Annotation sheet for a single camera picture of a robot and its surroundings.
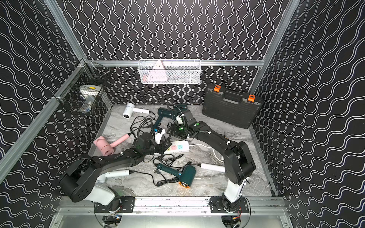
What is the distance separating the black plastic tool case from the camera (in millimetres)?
891

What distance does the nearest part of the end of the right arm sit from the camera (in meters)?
0.65

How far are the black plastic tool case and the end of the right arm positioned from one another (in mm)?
315

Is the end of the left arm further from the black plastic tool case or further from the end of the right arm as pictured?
the black plastic tool case

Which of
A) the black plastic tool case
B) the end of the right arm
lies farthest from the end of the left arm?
the black plastic tool case
